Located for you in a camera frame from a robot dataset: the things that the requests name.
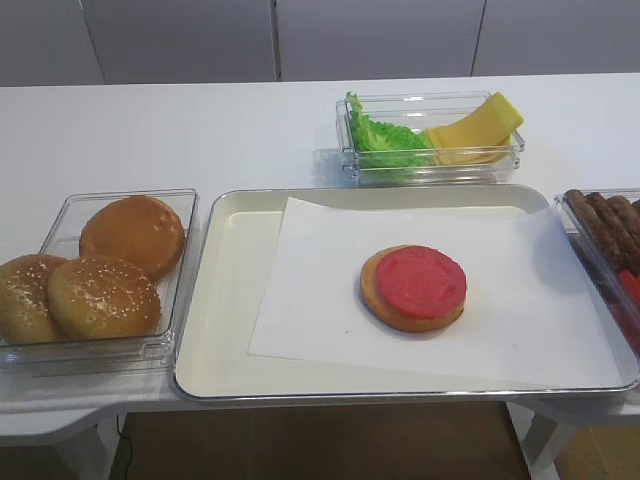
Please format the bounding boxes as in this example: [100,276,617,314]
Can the red tomato slice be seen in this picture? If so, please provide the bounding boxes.
[375,245,467,318]

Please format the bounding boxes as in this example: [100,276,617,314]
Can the green lettuce leaf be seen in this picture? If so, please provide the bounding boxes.
[346,92,435,169]

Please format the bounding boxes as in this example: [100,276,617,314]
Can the clear lettuce cheese container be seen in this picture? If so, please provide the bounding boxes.
[336,91,525,187]

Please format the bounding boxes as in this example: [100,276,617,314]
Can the white metal tray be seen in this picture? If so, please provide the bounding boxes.
[175,185,639,403]

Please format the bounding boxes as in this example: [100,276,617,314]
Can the bottom bun on tray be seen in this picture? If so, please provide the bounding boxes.
[360,245,465,334]

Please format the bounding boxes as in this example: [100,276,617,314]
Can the smooth bun half in container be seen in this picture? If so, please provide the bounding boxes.
[79,195,186,282]

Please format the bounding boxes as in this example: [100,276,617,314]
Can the yellow cheese slices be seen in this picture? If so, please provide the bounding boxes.
[425,92,524,166]

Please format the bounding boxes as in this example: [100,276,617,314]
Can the clear bun container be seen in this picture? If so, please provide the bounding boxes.
[1,189,199,375]

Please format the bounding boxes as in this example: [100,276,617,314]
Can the white paper sheet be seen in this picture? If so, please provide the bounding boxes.
[249,199,639,391]

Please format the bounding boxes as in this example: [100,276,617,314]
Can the right sesame top bun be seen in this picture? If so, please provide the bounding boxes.
[47,255,161,340]

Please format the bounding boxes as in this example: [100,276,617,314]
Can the sesame bun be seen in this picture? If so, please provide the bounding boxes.
[47,255,161,340]
[1,254,66,345]

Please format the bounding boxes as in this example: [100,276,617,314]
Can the clear patty tomato container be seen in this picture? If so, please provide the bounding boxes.
[555,189,639,353]

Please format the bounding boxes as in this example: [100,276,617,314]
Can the left sesame top bun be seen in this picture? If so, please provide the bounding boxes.
[1,254,66,345]

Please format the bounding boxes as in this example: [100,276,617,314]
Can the red tomato slices stack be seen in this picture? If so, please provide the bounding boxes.
[619,270,640,306]

